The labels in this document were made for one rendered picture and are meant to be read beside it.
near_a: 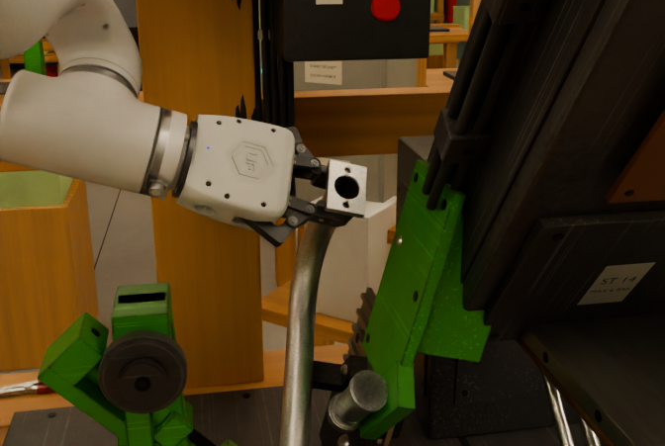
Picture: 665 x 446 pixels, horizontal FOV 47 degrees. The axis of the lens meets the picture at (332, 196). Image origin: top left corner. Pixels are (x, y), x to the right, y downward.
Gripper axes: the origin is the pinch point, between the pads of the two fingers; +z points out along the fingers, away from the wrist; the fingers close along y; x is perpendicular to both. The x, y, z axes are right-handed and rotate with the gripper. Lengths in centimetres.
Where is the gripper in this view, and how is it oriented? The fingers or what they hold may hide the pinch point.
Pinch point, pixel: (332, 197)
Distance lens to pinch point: 77.7
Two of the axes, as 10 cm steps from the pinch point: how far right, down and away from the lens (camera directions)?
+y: 0.7, -8.8, 4.8
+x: -3.7, 4.2, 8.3
